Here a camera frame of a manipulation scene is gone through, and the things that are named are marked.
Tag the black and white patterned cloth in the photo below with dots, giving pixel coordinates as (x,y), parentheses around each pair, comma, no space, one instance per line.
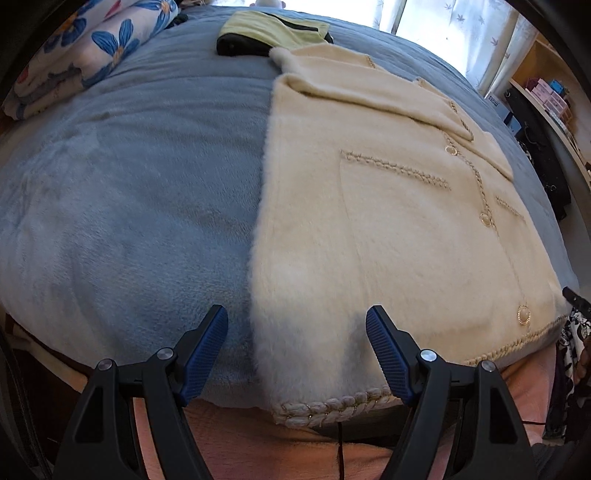
(577,332)

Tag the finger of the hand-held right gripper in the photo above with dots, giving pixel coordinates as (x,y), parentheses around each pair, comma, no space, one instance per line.
(577,300)

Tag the beige floral curtain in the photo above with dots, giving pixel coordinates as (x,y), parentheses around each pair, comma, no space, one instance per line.
(512,60)

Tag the white cardboard box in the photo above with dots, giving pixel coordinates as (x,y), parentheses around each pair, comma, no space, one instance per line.
(496,104)

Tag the white fluffy cardigan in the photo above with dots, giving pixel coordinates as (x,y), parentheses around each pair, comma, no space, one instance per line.
(369,254)

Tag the wooden bookshelf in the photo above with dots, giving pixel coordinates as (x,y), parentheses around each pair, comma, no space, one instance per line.
(545,60)

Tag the person's pink pants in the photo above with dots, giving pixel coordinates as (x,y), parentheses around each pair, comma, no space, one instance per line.
(277,457)

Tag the pink drawer boxes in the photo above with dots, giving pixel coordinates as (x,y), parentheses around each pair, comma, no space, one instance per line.
(549,99)

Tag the black bag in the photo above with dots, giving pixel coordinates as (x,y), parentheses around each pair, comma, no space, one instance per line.
(540,157)

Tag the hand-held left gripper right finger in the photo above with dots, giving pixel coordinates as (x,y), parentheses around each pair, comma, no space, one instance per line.
(388,355)

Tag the small blue box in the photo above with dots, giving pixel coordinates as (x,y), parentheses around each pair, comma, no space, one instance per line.
(557,86)

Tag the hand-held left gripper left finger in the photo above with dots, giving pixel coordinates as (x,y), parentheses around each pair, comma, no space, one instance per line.
(203,355)

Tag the white sheer leaf-print curtain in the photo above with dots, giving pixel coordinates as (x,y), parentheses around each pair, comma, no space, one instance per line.
(461,37)

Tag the blue floral rolled quilt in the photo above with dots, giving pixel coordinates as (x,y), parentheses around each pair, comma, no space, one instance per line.
(106,37)

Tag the white curved desk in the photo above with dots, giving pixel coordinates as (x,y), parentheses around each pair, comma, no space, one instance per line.
(565,124)

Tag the yellow-green garment with black trim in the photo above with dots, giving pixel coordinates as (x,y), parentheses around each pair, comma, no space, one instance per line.
(258,27)

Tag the blue fleece blanket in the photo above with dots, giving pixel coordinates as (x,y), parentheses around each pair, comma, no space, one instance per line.
(138,207)

